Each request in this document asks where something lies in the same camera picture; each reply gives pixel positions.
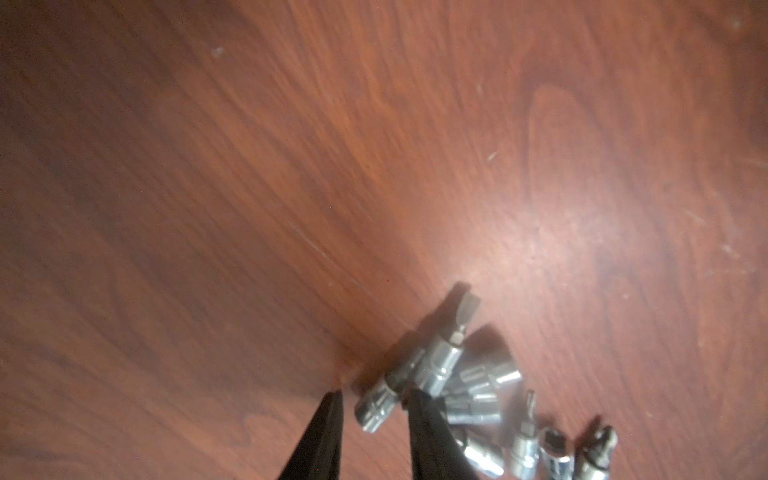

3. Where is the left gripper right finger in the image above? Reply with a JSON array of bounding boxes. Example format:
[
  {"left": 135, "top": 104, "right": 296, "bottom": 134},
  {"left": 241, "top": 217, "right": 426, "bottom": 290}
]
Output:
[{"left": 406, "top": 389, "right": 477, "bottom": 480}]

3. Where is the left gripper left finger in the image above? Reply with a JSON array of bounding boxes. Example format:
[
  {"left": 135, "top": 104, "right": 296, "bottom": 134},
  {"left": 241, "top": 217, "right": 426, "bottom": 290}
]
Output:
[{"left": 278, "top": 390, "right": 344, "bottom": 480}]

